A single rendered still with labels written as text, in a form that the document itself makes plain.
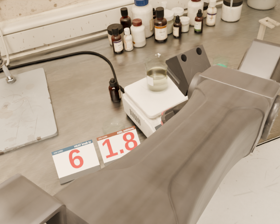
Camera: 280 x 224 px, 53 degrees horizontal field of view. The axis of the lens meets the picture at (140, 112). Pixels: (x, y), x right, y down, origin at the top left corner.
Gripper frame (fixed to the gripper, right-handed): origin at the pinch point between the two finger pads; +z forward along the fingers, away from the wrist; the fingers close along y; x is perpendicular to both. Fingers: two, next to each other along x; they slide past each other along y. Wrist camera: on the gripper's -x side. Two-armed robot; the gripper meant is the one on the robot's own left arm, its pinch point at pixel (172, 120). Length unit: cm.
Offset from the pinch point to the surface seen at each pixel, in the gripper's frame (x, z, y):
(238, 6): -18, 33, -54
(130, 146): 3.9, 13.5, 5.9
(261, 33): -6.9, 14.9, -41.7
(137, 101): -4.8, 12.4, 0.6
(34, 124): -8.9, 29.3, 22.4
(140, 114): -1.8, 12.4, 1.0
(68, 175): 3.6, 15.5, 20.5
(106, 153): 2.9, 14.4, 11.4
